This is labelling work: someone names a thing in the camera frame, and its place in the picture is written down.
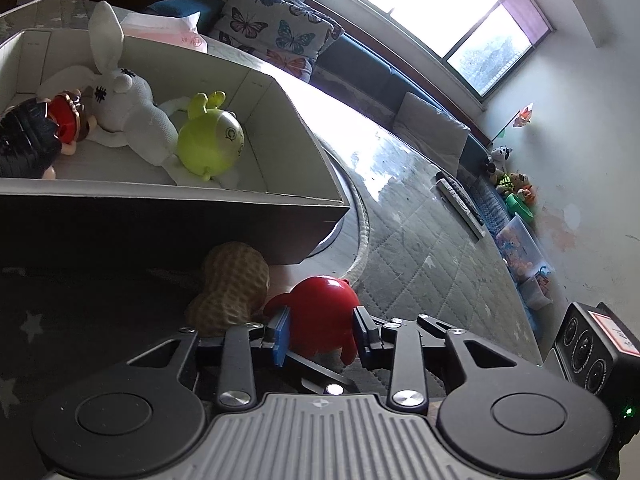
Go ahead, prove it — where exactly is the butterfly print pillow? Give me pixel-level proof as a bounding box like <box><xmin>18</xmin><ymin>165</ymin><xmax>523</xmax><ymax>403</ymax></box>
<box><xmin>240</xmin><ymin>0</ymin><xmax>346</xmax><ymax>61</ymax></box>
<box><xmin>207</xmin><ymin>0</ymin><xmax>331</xmax><ymax>84</ymax></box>

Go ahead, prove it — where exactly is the white tissue pack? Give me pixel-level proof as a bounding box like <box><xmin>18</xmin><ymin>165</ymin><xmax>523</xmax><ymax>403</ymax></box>
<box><xmin>120</xmin><ymin>12</ymin><xmax>209</xmax><ymax>54</ymax></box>

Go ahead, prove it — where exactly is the clear plastic toy bin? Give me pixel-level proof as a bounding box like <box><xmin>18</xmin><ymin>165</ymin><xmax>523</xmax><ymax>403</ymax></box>
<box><xmin>494</xmin><ymin>212</ymin><xmax>554</xmax><ymax>287</ymax></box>

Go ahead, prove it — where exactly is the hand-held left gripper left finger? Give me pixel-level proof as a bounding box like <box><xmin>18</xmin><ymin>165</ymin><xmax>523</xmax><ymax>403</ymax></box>
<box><xmin>127</xmin><ymin>307</ymin><xmax>292</xmax><ymax>409</ymax></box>

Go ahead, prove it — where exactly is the white plush rabbit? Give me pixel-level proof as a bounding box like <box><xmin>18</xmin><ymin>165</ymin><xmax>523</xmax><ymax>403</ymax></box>
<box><xmin>36</xmin><ymin>1</ymin><xmax>241</xmax><ymax>190</ymax></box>

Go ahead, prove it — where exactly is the red round toy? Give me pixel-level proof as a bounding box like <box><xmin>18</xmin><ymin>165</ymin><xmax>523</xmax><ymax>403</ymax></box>
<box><xmin>263</xmin><ymin>275</ymin><xmax>361</xmax><ymax>366</ymax></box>

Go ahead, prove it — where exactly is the green plastic toy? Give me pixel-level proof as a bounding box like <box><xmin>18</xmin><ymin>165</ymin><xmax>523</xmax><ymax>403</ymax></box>
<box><xmin>506</xmin><ymin>194</ymin><xmax>535</xmax><ymax>222</ymax></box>

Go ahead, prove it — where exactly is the grey quilted desktop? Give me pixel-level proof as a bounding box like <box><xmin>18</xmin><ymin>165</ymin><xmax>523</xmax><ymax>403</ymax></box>
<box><xmin>0</xmin><ymin>0</ymin><xmax>551</xmax><ymax>413</ymax></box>

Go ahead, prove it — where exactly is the green alien toy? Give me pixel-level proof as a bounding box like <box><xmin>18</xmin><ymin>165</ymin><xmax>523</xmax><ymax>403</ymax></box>
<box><xmin>177</xmin><ymin>91</ymin><xmax>245</xmax><ymax>182</ymax></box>

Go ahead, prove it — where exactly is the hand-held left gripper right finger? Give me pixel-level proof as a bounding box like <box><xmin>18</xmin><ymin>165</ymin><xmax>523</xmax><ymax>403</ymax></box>
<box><xmin>352</xmin><ymin>307</ymin><xmax>523</xmax><ymax>407</ymax></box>

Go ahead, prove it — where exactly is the white cushion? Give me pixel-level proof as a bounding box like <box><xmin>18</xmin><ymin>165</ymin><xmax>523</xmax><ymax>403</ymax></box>
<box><xmin>394</xmin><ymin>91</ymin><xmax>471</xmax><ymax>177</ymax></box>

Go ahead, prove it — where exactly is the tan peanut toy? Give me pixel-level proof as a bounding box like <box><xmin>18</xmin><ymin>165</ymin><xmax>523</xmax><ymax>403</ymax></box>
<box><xmin>186</xmin><ymin>241</ymin><xmax>271</xmax><ymax>339</ymax></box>

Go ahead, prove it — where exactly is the small paper flag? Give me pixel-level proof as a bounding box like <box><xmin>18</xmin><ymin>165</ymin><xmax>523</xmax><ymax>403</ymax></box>
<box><xmin>499</xmin><ymin>102</ymin><xmax>536</xmax><ymax>139</ymax></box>

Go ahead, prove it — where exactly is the blue sofa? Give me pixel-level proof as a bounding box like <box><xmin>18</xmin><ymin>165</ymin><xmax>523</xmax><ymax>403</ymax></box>
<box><xmin>142</xmin><ymin>0</ymin><xmax>501</xmax><ymax>197</ymax></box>

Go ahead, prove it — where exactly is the white cardboard box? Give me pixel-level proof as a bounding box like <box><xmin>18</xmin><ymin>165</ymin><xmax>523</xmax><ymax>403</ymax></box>
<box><xmin>0</xmin><ymin>27</ymin><xmax>351</xmax><ymax>272</ymax></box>

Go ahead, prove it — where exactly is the window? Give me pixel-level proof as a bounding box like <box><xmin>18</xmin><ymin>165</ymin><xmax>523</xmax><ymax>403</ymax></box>
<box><xmin>320</xmin><ymin>0</ymin><xmax>557</xmax><ymax>106</ymax></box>

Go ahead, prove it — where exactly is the black-haired doll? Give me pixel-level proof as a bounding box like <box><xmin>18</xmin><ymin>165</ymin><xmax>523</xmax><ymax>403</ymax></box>
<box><xmin>0</xmin><ymin>89</ymin><xmax>96</xmax><ymax>181</ymax></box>

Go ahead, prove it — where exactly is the grey remote control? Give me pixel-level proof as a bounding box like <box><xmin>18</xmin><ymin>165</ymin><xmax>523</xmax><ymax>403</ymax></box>
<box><xmin>434</xmin><ymin>171</ymin><xmax>487</xmax><ymax>240</ymax></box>

